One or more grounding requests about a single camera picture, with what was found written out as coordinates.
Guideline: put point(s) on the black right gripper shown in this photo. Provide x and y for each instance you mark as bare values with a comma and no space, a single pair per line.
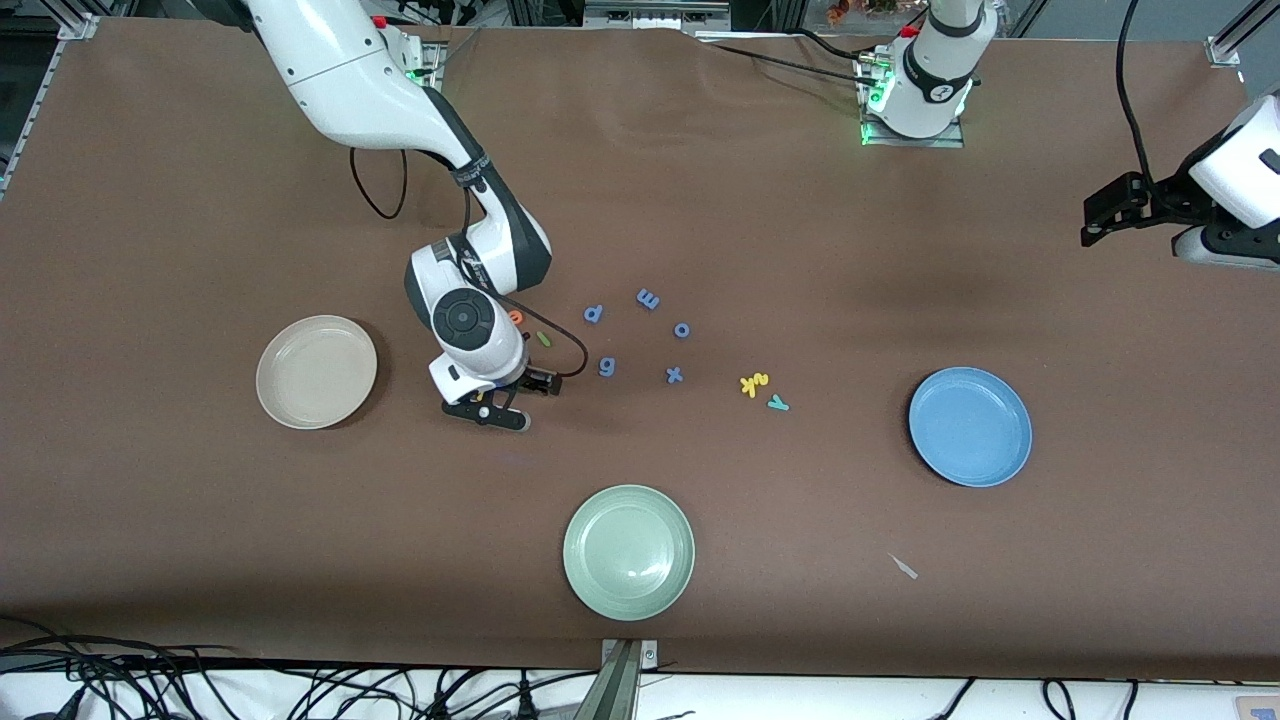
527,379

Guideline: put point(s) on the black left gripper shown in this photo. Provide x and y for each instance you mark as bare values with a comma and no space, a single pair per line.
1168,198

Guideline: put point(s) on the teal foam letter y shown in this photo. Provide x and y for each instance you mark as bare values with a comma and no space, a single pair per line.
778,403

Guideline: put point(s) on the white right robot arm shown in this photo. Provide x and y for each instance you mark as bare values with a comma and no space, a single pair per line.
350,80

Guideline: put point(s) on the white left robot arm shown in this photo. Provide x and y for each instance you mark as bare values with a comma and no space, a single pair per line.
935,70

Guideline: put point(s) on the beige round plate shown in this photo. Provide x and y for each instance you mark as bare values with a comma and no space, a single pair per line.
316,372

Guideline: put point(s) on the pale green round plate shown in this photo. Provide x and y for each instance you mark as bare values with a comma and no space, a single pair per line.
628,552

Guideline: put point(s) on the blue foam letter m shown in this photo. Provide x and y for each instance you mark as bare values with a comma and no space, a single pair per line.
648,299

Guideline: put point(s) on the yellow foam letter k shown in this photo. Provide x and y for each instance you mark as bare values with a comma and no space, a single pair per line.
752,385

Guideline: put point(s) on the blue round plate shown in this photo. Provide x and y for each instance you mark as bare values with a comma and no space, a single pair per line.
970,427

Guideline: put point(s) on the brown table cover sheet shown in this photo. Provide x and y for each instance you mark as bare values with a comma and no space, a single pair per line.
800,250

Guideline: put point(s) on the orange background object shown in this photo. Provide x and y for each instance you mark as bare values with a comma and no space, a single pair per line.
860,8

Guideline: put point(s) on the beige box corner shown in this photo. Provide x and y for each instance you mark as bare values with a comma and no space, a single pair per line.
1258,708

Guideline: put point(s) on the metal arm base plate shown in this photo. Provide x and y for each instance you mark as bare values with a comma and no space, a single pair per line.
950,140
432,60

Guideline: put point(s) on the aluminium frame profile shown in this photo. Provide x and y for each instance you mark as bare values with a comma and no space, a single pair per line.
1225,48
78,27

